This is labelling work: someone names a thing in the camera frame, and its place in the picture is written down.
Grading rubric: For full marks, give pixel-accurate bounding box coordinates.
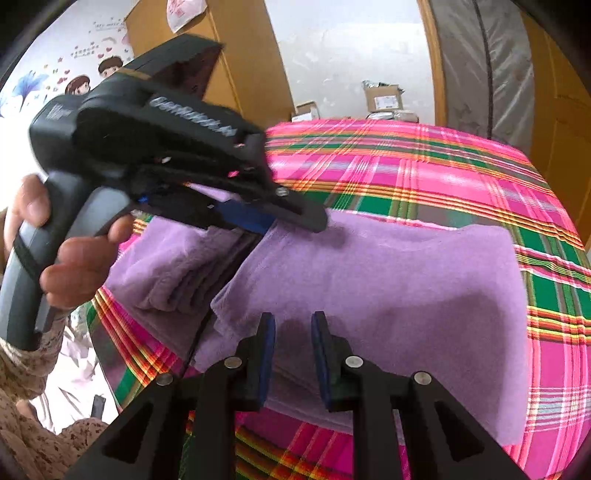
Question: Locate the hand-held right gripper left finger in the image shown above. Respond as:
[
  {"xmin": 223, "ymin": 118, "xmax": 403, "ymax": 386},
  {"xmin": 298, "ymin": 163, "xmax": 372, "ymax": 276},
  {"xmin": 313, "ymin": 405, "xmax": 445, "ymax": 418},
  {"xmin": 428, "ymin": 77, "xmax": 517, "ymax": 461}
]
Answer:
[{"xmin": 65, "ymin": 312, "xmax": 277, "ymax": 480}]

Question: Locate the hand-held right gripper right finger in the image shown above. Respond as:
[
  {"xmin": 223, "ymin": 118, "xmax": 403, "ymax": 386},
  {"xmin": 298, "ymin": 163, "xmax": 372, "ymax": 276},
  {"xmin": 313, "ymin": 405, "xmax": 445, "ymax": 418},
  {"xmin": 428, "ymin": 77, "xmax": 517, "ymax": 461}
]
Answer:
[{"xmin": 311, "ymin": 311, "xmax": 529, "ymax": 480}]

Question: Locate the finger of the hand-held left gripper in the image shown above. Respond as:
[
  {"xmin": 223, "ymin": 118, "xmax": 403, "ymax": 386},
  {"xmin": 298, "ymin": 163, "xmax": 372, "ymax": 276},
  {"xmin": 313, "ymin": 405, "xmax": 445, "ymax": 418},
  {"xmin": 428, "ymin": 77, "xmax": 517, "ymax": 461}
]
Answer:
[
  {"xmin": 139, "ymin": 184, "xmax": 274, "ymax": 236},
  {"xmin": 231, "ymin": 159, "xmax": 330, "ymax": 234}
]

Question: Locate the purple fleece garment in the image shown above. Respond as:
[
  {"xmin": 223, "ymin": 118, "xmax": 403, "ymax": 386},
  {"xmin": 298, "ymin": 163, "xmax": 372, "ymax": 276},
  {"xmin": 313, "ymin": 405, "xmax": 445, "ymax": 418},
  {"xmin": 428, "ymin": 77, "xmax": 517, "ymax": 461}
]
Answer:
[{"xmin": 98, "ymin": 208, "xmax": 533, "ymax": 447}]

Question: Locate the person's left forearm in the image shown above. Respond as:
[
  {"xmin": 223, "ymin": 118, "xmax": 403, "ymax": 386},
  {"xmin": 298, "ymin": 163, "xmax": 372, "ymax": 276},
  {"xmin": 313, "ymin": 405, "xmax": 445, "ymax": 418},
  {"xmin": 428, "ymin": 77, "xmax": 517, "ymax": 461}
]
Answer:
[{"xmin": 0, "ymin": 313, "xmax": 71, "ymax": 404}]

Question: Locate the person's left hand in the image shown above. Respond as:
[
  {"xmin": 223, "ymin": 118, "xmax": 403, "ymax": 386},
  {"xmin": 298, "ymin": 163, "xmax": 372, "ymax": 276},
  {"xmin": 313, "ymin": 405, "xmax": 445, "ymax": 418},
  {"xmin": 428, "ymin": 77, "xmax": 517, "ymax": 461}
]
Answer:
[{"xmin": 4, "ymin": 174, "xmax": 136, "ymax": 311}]

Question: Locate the white cardboard box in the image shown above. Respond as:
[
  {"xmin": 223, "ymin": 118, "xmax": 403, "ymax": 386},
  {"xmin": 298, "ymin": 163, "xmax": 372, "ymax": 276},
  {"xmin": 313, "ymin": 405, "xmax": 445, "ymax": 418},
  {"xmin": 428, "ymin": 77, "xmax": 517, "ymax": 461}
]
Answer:
[{"xmin": 294, "ymin": 101, "xmax": 320, "ymax": 123}]

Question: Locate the white pink plastic bag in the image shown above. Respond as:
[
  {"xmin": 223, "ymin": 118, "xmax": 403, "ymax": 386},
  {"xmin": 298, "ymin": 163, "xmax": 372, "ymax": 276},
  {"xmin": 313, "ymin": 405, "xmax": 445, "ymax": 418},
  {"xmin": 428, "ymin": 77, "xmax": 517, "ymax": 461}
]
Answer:
[{"xmin": 165, "ymin": 0, "xmax": 207, "ymax": 34}]

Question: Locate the wooden wardrobe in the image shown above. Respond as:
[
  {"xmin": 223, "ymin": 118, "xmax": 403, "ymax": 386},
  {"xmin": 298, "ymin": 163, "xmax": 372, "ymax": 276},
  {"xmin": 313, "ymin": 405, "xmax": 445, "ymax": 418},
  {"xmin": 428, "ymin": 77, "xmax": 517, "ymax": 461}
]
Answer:
[{"xmin": 124, "ymin": 0, "xmax": 297, "ymax": 124}]

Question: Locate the labelled brown cardboard box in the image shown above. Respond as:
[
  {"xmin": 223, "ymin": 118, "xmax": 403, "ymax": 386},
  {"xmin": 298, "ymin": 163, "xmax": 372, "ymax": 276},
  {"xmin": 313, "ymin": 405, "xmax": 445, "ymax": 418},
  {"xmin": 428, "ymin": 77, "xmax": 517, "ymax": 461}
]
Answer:
[{"xmin": 362, "ymin": 80, "xmax": 404, "ymax": 112}]

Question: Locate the pink green plaid bed sheet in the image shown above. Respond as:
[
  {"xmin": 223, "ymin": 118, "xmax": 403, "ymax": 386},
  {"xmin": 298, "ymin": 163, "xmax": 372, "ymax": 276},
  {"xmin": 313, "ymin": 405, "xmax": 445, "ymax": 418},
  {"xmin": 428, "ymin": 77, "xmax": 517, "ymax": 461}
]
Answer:
[{"xmin": 85, "ymin": 117, "xmax": 591, "ymax": 480}]

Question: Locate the white floral cloth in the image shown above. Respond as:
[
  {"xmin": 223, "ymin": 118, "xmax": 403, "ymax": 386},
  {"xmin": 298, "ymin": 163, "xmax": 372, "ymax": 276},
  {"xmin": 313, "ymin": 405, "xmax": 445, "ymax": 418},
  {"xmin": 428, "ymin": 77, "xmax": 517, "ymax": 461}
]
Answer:
[{"xmin": 38, "ymin": 304, "xmax": 122, "ymax": 435}]

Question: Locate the grey zippered door curtain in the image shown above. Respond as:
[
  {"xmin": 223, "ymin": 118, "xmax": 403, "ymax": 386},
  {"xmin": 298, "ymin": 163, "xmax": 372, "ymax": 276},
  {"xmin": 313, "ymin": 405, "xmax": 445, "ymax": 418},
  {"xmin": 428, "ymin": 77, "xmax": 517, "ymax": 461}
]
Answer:
[{"xmin": 431, "ymin": 0, "xmax": 537, "ymax": 145}]

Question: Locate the person's patterned clothing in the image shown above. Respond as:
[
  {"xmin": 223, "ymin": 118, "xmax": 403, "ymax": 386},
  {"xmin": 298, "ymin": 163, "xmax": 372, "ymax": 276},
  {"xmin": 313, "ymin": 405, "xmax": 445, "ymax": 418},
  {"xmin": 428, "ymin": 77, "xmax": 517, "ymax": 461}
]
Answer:
[{"xmin": 0, "ymin": 401, "xmax": 112, "ymax": 480}]

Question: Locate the wooden door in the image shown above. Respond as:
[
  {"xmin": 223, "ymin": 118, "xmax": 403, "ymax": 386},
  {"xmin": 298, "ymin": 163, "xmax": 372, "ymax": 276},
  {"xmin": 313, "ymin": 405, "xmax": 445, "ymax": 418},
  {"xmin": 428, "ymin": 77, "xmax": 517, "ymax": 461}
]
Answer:
[{"xmin": 521, "ymin": 13, "xmax": 591, "ymax": 252}]

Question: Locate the cartoon wall sticker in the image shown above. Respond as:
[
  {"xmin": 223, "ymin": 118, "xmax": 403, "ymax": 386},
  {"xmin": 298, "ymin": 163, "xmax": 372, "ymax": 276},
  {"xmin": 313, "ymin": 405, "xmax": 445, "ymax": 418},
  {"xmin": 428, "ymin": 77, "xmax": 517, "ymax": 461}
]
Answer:
[{"xmin": 0, "ymin": 0, "xmax": 136, "ymax": 121}]

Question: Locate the wooden door frame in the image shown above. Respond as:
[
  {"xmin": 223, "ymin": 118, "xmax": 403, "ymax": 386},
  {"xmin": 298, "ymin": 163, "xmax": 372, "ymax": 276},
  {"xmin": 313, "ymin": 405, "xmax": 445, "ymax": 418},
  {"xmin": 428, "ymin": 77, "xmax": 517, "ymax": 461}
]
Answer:
[{"xmin": 417, "ymin": 0, "xmax": 448, "ymax": 126}]

